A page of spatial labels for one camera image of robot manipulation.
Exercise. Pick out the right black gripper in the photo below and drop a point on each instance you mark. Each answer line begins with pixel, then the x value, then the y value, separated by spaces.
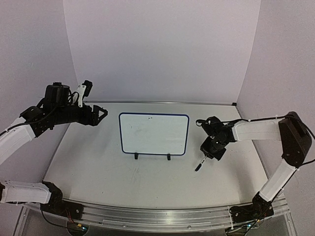
pixel 209 151

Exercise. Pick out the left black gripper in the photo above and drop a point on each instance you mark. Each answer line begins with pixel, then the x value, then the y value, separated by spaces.
pixel 93 120

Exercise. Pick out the blue framed whiteboard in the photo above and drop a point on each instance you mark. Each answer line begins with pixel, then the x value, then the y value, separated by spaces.
pixel 154 134

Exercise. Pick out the dark blue marker cap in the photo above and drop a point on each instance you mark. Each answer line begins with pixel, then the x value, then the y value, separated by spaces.
pixel 198 167

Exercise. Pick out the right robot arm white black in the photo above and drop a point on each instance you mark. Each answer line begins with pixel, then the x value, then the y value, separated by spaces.
pixel 295 137

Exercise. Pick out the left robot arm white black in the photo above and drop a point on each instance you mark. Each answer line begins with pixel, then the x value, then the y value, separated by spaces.
pixel 24 129

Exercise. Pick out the left black whiteboard foot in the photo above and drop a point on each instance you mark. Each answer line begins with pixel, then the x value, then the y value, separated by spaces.
pixel 136 156

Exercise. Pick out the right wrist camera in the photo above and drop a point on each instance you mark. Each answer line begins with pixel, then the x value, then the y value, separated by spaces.
pixel 209 122

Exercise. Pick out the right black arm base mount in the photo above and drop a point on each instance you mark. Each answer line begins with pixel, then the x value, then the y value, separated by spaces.
pixel 254 211

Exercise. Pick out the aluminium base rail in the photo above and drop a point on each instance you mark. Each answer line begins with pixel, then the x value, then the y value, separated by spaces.
pixel 98 219

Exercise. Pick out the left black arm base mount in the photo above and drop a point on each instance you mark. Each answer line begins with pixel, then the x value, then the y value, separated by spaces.
pixel 58 206

